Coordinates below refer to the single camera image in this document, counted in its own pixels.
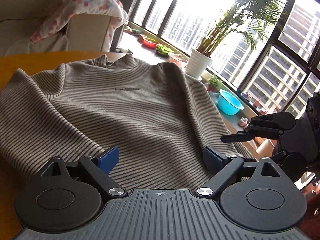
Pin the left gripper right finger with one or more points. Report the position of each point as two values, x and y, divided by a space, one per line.
225 170

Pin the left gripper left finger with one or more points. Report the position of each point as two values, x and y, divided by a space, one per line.
95 171

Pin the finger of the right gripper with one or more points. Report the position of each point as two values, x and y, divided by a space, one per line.
282 120
251 132

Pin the brown striped knit sweater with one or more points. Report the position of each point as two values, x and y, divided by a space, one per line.
160 118

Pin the pink small figurines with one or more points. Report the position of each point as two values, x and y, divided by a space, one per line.
243 122

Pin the turquoise plastic basin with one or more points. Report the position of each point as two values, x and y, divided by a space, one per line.
228 103

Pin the small green potted plant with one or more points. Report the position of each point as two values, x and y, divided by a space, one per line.
214 84

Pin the white ribbed plant pot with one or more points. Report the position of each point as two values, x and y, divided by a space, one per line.
197 64

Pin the pink rectangular planter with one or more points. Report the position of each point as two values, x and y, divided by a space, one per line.
178 59

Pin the tall green palm plant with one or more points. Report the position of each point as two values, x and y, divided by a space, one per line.
249 18

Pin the green leafy tray plant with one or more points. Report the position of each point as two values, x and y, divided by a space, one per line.
163 50

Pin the red bowl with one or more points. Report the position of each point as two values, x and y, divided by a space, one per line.
149 43

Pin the pink floral blanket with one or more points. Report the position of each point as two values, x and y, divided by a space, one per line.
85 10

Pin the beige covered sofa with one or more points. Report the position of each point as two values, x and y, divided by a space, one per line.
21 18

